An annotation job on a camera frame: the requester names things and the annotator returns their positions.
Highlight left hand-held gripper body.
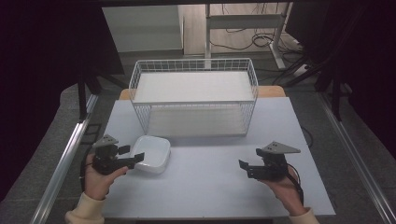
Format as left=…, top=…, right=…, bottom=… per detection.
left=92, top=133, right=135, bottom=175

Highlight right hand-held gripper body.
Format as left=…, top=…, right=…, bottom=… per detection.
left=255, top=141, right=302, bottom=182

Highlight white square dish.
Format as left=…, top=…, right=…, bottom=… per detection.
left=129, top=134, right=172, bottom=175

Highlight white wire basket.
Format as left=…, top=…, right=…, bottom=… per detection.
left=128, top=58, right=260, bottom=138

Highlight person's left hand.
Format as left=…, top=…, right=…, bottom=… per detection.
left=83, top=153, right=129, bottom=202

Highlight person's right hand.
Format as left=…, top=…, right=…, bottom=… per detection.
left=260, top=167, right=308, bottom=217

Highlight black metal stand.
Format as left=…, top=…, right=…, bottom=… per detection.
left=77, top=69, right=129, bottom=123
left=313, top=69, right=354, bottom=122

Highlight white power strip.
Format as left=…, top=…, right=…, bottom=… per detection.
left=292, top=63, right=313, bottom=77

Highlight black curtain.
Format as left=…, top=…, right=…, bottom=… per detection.
left=284, top=0, right=396, bottom=161
left=0, top=0, right=125, bottom=203

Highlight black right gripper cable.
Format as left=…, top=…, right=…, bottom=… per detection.
left=285, top=162, right=305, bottom=207

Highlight black square bracket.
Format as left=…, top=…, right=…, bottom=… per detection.
left=81, top=123, right=103, bottom=146

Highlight aluminium rail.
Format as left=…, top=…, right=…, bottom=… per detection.
left=317, top=92, right=396, bottom=224
left=29, top=92, right=100, bottom=224

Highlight black floor cables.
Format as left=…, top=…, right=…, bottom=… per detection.
left=208, top=3, right=312, bottom=87

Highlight white desk frame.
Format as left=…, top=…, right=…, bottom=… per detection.
left=204, top=2, right=294, bottom=70

